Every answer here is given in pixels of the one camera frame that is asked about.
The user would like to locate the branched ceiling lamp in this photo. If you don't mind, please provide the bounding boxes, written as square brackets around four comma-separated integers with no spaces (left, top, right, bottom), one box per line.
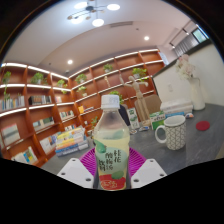
[66,0,122,28]

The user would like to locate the dark blue chair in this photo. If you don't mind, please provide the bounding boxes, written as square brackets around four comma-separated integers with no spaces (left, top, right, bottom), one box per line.
[119,104,132,127]

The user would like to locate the flat round red coaster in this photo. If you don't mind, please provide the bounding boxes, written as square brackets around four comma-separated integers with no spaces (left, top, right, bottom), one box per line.
[195,120,211,132]

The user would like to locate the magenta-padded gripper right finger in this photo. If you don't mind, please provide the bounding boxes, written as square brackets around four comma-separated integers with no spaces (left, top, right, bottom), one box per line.
[128,147,168,190]

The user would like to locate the tall green and white carton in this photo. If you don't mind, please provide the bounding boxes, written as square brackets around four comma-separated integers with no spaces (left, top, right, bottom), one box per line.
[127,107,140,130]

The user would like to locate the low green and white box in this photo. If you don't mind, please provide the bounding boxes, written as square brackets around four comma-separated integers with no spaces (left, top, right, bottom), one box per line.
[149,111,167,130]

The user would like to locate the orange wooden shelf unit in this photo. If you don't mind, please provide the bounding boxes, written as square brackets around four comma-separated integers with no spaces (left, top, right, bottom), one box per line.
[0,49,166,168]

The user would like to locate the yellow drink bottle white cap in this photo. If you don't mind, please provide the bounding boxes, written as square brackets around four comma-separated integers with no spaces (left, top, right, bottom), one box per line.
[93,94,131,191]

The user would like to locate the high window strip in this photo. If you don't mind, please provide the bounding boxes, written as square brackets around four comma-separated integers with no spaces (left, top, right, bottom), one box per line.
[169,24,211,58]

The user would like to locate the tan upholstered chair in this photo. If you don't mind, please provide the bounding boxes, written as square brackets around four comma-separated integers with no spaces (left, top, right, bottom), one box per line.
[143,94,163,118]

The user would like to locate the white mug with triangle pattern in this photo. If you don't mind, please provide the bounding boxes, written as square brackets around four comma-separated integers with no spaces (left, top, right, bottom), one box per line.
[154,115,187,151]

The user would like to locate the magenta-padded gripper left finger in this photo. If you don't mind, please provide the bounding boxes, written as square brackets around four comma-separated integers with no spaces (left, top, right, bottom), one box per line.
[57,147,101,190]

